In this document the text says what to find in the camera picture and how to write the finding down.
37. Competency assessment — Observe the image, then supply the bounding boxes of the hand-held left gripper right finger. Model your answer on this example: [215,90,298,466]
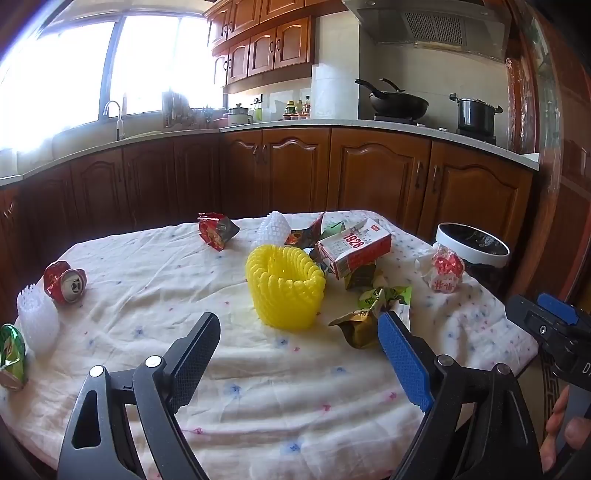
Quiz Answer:
[378,310,542,480]

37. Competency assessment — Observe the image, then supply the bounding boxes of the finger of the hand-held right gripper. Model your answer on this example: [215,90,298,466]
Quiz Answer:
[537,292,581,325]
[505,295,578,357]

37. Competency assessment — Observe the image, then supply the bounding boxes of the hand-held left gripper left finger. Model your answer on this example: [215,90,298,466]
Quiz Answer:
[56,312,221,480]

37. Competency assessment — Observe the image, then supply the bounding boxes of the black bin with white rim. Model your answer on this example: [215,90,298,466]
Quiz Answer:
[434,222,511,301]

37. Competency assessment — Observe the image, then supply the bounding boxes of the crushed red can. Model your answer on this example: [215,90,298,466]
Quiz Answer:
[43,261,88,305]

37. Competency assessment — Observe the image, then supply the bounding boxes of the green and red snack packet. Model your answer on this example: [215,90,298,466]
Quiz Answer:
[0,323,29,392]

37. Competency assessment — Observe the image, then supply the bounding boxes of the person's right hand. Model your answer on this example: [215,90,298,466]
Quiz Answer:
[539,384,591,472]

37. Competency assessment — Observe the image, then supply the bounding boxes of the gold foil wrapper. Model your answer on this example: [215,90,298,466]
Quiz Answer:
[329,308,386,350]

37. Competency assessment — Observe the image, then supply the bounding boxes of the green and white wrapper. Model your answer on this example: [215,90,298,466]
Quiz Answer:
[358,285,413,319]

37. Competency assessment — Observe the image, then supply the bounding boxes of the white floral tablecloth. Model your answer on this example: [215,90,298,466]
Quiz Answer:
[0,210,541,480]

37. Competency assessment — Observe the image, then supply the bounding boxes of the red and white candy wrapper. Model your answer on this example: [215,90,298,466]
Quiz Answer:
[417,244,465,295]

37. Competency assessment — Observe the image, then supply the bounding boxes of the olive green wrapper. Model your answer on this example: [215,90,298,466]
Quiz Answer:
[344,263,386,291]

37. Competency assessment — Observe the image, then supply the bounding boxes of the yellow foam fruit net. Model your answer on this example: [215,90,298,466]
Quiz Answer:
[245,244,326,330]

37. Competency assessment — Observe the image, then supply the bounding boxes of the red and white milk carton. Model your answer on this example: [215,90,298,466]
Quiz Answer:
[316,220,392,280]

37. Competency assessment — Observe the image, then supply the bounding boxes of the red snack wrapper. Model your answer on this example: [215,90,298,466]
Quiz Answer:
[198,212,241,252]

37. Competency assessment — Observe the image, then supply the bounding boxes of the white foam fruit net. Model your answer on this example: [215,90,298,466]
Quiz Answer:
[256,211,293,246]
[16,284,61,356]

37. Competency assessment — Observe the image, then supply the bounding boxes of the light green snack wrapper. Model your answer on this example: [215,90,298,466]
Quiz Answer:
[318,220,347,241]

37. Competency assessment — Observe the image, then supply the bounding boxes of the dark orange snack wrapper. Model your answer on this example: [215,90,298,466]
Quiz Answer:
[284,212,326,247]

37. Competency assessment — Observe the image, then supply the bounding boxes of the gas stove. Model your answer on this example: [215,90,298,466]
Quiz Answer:
[373,114,498,145]

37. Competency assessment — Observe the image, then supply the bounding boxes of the wooden lower cabinets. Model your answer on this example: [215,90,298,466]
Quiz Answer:
[0,127,536,296]

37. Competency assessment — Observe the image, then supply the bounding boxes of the wooden cabinets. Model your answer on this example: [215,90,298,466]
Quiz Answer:
[203,0,345,96]
[0,127,536,296]

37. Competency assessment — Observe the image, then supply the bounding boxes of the black cooking pot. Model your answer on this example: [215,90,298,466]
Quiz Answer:
[449,93,503,134]

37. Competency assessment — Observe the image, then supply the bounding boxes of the chrome faucet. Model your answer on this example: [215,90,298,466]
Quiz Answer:
[102,100,126,141]

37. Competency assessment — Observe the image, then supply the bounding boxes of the white rice cooker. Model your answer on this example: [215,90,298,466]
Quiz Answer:
[227,104,254,126]

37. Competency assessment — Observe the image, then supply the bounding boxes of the dish rack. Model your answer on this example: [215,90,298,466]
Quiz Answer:
[161,90,223,130]

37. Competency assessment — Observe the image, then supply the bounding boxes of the black wok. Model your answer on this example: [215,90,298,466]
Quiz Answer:
[355,78,430,120]

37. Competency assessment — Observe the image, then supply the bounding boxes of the light stone countertop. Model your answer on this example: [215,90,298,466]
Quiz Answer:
[0,117,540,186]

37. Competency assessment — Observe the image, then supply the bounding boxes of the kitchen window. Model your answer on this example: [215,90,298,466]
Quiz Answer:
[0,14,223,155]

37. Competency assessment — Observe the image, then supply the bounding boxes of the steel range hood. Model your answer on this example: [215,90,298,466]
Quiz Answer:
[342,0,513,63]

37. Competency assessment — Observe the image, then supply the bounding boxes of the wooden upper cabinets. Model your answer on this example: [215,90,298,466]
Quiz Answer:
[203,0,345,96]

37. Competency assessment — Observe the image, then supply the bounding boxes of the wooden door frame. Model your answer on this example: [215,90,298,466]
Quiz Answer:
[505,0,591,303]

